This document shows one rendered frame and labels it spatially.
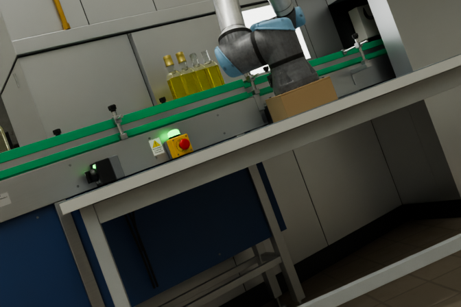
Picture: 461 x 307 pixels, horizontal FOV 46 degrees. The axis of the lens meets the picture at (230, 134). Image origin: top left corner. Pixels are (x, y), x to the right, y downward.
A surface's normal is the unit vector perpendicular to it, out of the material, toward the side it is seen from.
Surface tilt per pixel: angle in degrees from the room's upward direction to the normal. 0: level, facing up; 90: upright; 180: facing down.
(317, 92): 90
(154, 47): 90
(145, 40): 90
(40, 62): 90
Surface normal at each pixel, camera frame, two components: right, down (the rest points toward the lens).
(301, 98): 0.18, -0.07
